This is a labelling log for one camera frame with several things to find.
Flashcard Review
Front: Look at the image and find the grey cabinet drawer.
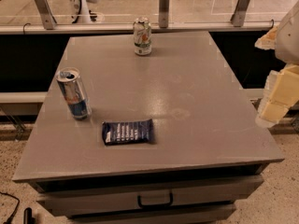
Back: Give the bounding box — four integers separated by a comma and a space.
37, 175, 263, 217
66, 203, 237, 224

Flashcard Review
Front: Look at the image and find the right metal window bracket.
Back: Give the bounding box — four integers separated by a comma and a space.
231, 0, 250, 27

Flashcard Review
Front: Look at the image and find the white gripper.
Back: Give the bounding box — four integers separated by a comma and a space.
255, 63, 299, 128

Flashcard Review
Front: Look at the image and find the left metal window bracket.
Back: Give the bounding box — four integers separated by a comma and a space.
35, 0, 56, 30

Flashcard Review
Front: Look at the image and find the black object on floor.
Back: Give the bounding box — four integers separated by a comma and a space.
23, 207, 35, 224

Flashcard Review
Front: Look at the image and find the metal window bracket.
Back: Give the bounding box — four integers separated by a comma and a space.
231, 0, 250, 27
35, 0, 56, 30
158, 0, 170, 28

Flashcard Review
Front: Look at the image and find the blue silver Red Bull can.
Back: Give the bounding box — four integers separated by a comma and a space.
56, 67, 92, 120

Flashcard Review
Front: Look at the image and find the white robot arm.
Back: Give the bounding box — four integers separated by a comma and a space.
255, 1, 299, 128

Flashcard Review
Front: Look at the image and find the white 7up can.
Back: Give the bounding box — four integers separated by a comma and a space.
133, 17, 151, 56

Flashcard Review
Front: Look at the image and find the black cable on floor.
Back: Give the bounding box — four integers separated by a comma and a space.
0, 191, 21, 224

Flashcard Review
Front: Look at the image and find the middle metal window bracket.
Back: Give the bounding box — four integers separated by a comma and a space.
158, 0, 170, 28

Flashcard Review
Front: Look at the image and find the black drawer handle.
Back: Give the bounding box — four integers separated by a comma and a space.
137, 192, 174, 209

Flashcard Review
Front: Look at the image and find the dark blue snack packet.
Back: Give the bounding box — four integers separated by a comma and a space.
102, 119, 153, 146

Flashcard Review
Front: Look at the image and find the lower grey cabinet drawer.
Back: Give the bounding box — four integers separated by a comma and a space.
66, 203, 237, 224

